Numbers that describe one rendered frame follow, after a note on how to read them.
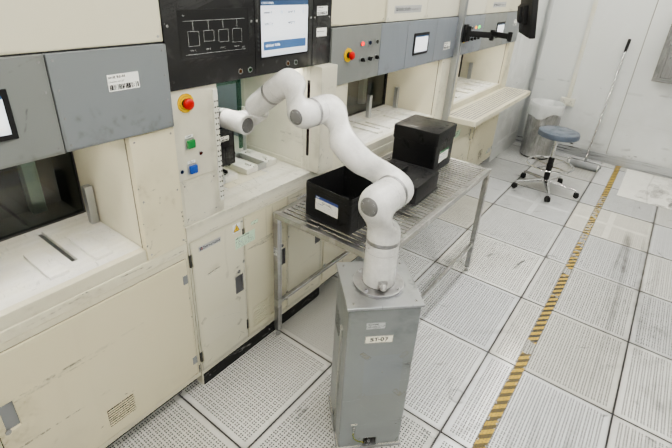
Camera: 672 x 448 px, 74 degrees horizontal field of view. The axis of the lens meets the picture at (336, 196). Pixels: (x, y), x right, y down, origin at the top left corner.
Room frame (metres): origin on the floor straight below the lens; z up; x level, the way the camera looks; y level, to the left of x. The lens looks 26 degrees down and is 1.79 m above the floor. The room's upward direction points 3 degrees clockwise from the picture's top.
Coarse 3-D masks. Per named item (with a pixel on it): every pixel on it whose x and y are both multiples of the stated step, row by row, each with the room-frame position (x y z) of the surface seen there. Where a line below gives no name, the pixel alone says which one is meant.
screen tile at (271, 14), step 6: (264, 12) 1.86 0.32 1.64; (270, 12) 1.88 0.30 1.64; (276, 12) 1.91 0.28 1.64; (264, 18) 1.86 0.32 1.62; (270, 18) 1.88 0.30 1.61; (276, 18) 1.91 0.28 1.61; (282, 18) 1.94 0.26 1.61; (282, 24) 1.94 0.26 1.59; (264, 30) 1.86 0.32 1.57; (270, 30) 1.88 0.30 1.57; (276, 30) 1.91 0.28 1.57; (282, 30) 1.94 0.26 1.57; (264, 36) 1.85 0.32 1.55; (270, 36) 1.88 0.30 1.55; (276, 36) 1.91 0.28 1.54; (282, 36) 1.94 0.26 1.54
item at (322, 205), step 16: (320, 176) 1.93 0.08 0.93; (336, 176) 2.02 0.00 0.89; (352, 176) 2.03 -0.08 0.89; (320, 192) 1.80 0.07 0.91; (336, 192) 2.02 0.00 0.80; (352, 192) 2.02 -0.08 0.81; (320, 208) 1.79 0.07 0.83; (336, 208) 1.73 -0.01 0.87; (352, 208) 1.69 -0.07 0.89; (336, 224) 1.73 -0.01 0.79; (352, 224) 1.70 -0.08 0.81
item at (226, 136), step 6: (222, 132) 1.91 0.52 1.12; (228, 132) 1.94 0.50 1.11; (222, 138) 1.91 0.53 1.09; (228, 138) 1.94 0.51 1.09; (222, 144) 1.91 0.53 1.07; (228, 144) 1.93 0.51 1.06; (222, 150) 1.90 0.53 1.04; (228, 150) 1.93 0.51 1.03; (234, 150) 1.96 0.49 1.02; (222, 156) 1.90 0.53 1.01; (228, 156) 1.93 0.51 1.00; (234, 156) 1.96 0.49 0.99; (222, 162) 1.90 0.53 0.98; (228, 162) 1.93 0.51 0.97; (234, 162) 1.96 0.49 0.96; (222, 168) 1.94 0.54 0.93
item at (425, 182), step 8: (392, 160) 2.35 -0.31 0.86; (400, 168) 2.24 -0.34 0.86; (408, 168) 2.22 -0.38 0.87; (416, 168) 2.25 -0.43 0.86; (424, 168) 2.26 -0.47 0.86; (408, 176) 2.14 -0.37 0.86; (416, 176) 2.14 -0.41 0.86; (424, 176) 2.15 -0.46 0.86; (432, 176) 2.16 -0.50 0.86; (416, 184) 2.04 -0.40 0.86; (424, 184) 2.07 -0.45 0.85; (432, 184) 2.17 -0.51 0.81; (416, 192) 2.00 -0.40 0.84; (424, 192) 2.09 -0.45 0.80; (432, 192) 2.17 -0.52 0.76; (416, 200) 2.01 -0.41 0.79
